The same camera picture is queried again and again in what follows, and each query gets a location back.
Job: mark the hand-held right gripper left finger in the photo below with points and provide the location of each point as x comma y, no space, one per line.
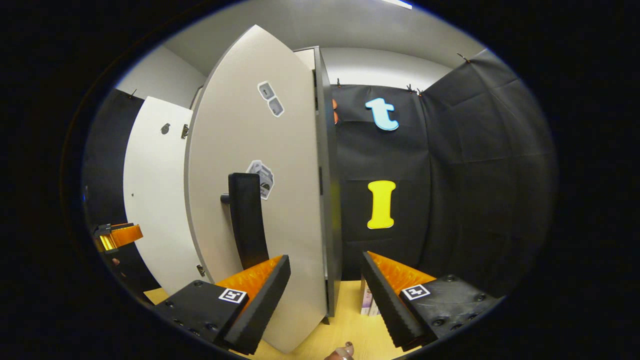
260,305

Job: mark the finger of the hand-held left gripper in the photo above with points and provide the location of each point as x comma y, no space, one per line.
122,236

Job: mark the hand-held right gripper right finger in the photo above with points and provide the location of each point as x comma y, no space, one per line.
387,300

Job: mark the cabinet door with checkered sticker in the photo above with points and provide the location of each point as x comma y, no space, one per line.
155,200

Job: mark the cabinet door with cube sticker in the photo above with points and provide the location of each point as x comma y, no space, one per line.
290,210

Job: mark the metal door hinge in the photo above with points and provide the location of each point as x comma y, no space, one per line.
184,131
201,270

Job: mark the small white purple box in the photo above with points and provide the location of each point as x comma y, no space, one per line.
369,300

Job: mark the fluorescent ceiling light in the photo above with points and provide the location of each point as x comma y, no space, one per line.
397,4

